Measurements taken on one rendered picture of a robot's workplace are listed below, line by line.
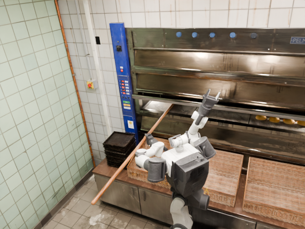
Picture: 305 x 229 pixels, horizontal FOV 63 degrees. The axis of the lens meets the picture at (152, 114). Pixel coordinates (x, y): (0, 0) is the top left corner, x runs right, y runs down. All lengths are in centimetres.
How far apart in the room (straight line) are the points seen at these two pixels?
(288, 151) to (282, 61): 87
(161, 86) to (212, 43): 68
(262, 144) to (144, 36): 158
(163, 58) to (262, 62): 91
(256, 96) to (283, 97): 22
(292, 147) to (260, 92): 62
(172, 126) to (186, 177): 122
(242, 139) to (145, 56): 130
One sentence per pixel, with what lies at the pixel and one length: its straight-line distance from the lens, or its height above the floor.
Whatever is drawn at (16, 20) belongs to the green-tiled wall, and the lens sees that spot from 279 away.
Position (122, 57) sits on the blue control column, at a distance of 272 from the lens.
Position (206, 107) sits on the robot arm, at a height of 163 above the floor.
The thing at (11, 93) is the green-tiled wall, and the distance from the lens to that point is 275.
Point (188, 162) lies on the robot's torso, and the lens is 172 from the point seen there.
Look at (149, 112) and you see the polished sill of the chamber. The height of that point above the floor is 117.
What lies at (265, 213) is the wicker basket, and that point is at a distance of 257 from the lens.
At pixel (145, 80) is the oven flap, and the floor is 155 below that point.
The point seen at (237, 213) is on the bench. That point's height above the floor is 58.
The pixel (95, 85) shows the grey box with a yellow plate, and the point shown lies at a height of 145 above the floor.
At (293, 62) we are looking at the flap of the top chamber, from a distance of 235.
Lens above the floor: 250
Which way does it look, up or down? 28 degrees down
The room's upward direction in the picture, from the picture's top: 5 degrees counter-clockwise
